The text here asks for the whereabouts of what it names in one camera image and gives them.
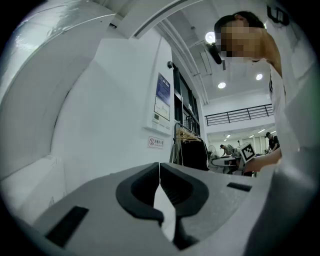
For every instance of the standing fan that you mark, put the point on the standing fan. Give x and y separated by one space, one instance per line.
212 150

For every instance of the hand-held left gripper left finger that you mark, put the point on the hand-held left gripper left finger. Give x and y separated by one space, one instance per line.
100 200

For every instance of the black hanging garment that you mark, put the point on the black hanging garment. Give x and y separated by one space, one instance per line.
193 155

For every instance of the red circle wall sign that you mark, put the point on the red circle wall sign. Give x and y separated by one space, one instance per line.
156 142

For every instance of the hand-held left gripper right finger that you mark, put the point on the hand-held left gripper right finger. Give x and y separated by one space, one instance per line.
215 195

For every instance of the blue and white wall poster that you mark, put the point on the blue and white wall poster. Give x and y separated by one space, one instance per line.
162 100

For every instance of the person's head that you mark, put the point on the person's head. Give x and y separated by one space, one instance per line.
250 37

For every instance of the row of wooden hangers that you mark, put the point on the row of wooden hangers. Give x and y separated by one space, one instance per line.
186 133

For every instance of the person's white shirt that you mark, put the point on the person's white shirt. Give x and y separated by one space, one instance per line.
295 100

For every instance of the round ceiling light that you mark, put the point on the round ceiling light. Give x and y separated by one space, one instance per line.
259 76
221 85
210 37

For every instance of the black framed glass door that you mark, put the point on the black framed glass door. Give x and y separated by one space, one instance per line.
186 100

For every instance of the small black wall box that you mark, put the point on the small black wall box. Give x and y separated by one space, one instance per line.
170 65

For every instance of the black head-worn camera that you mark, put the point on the black head-worn camera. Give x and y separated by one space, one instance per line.
215 53

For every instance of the metal clothes rack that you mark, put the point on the metal clothes rack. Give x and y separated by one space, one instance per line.
176 140

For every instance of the person's right forearm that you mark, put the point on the person's right forearm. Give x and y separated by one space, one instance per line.
267 160

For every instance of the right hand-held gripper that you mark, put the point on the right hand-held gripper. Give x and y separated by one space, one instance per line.
247 153

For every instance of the black railing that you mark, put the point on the black railing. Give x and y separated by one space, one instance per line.
237 115

